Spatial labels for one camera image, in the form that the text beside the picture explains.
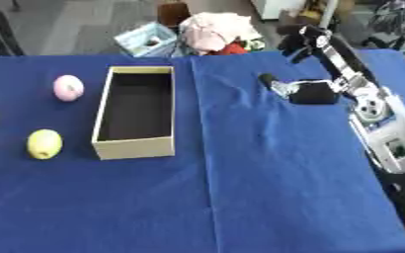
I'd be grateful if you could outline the tan cardboard box black inside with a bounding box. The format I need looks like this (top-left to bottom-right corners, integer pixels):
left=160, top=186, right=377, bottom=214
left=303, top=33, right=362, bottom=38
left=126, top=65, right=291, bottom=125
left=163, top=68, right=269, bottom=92
left=90, top=65, right=177, bottom=161

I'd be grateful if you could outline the red cloth item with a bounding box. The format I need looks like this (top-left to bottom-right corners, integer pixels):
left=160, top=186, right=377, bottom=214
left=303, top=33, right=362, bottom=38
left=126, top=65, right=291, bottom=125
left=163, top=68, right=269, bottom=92
left=210, top=42, right=250, bottom=56

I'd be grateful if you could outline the pink cloth pile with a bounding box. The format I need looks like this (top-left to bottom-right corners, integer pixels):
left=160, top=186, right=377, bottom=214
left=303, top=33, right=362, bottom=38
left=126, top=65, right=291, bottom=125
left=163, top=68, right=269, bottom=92
left=178, top=12, right=264, bottom=53

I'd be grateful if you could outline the light blue basket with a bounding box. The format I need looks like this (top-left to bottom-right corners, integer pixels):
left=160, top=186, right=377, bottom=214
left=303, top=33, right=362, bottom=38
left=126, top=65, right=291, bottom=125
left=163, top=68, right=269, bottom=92
left=113, top=22, right=182, bottom=57

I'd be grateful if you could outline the brown chair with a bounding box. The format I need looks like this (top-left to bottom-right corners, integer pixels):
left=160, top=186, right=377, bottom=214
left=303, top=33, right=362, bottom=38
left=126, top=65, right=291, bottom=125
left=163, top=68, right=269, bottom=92
left=155, top=1, right=193, bottom=30

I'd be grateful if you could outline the pink toy peach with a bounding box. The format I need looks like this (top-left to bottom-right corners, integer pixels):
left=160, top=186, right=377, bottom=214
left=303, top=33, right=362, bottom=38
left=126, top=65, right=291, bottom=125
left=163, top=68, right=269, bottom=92
left=51, top=74, right=87, bottom=103

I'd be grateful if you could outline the yellow-green toy fruit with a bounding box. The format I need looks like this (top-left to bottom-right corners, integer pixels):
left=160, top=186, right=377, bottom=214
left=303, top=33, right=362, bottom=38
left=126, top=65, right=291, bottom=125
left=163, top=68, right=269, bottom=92
left=26, top=128, right=64, bottom=161

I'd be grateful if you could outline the black and white bag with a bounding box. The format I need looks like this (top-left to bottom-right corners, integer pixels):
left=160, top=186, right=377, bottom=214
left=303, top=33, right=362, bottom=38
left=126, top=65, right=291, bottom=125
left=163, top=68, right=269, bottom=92
left=363, top=0, right=405, bottom=48

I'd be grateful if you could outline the black tripod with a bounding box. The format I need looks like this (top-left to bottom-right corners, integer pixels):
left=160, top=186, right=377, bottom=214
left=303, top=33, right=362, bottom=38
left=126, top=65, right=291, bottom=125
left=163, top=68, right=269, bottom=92
left=0, top=3, right=27, bottom=57

